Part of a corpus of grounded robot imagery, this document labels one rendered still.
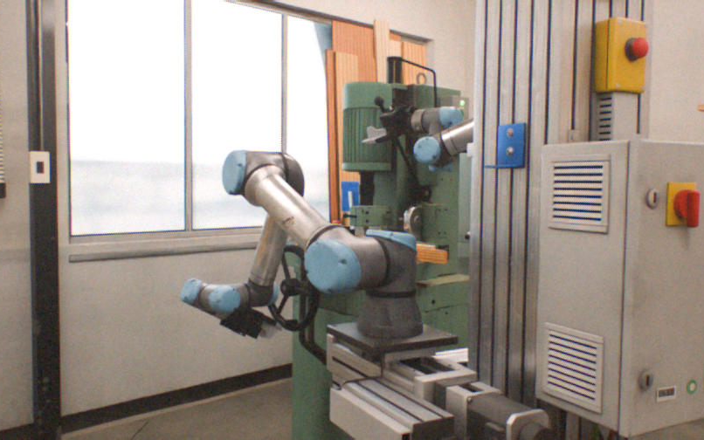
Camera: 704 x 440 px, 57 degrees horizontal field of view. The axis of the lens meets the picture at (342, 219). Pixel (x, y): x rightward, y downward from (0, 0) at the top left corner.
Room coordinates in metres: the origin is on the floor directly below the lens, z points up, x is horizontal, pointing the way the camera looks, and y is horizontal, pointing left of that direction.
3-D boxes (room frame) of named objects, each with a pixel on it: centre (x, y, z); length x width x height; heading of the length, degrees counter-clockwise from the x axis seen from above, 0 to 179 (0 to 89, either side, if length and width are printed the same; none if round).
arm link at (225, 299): (1.80, 0.33, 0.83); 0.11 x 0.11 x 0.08; 41
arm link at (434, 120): (1.95, -0.30, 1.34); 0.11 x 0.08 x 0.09; 42
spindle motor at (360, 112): (2.32, -0.09, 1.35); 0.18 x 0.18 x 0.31
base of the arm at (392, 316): (1.46, -0.11, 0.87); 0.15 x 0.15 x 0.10
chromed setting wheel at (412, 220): (2.31, -0.27, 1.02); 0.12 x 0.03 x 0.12; 132
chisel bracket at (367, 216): (2.33, -0.10, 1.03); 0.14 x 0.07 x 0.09; 132
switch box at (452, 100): (2.43, -0.42, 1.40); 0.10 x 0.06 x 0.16; 132
